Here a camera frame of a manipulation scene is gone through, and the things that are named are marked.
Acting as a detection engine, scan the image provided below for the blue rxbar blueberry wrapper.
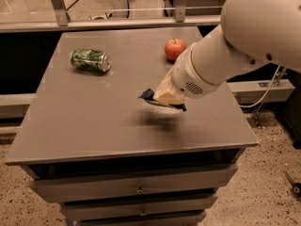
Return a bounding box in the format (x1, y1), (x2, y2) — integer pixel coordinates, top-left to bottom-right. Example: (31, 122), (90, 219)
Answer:
(139, 89), (186, 112)

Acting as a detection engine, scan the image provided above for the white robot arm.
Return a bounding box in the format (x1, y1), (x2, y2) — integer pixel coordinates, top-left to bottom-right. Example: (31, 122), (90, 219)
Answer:
(154, 0), (301, 105)

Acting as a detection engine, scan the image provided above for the crushed green soda can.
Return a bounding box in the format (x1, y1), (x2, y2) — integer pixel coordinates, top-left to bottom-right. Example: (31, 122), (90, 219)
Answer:
(71, 49), (111, 73)

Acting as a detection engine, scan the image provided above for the red apple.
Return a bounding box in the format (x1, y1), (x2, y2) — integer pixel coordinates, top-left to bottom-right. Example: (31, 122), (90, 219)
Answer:
(164, 38), (186, 61)

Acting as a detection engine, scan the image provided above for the grey drawer cabinet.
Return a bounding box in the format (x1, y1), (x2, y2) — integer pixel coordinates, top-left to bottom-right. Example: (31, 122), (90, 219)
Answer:
(4, 26), (260, 226)

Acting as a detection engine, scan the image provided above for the top grey drawer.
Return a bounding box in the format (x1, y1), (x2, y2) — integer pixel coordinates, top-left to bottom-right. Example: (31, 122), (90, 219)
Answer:
(31, 164), (238, 202)

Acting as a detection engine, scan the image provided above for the grey drawer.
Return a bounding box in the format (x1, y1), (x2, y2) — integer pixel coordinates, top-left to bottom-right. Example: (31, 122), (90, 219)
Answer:
(31, 164), (238, 202)
(78, 211), (206, 226)
(61, 194), (217, 221)

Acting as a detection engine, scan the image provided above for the middle grey drawer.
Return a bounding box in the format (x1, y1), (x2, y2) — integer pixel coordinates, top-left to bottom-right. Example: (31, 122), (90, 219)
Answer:
(61, 194), (217, 221)

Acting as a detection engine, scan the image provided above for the bottom grey drawer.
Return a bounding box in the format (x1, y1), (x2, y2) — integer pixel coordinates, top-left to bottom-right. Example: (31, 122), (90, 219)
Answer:
(78, 211), (206, 226)

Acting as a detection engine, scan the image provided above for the black tool on floor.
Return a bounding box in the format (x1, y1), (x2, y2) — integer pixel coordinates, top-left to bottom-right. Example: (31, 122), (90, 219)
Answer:
(285, 172), (301, 197)

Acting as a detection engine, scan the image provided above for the white cable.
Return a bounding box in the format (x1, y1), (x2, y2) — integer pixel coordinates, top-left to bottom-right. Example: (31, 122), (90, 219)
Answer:
(239, 64), (282, 109)

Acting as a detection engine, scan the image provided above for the metal window railing frame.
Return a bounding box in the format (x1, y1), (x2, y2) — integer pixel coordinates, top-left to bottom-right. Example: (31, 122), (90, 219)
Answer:
(0, 0), (226, 33)

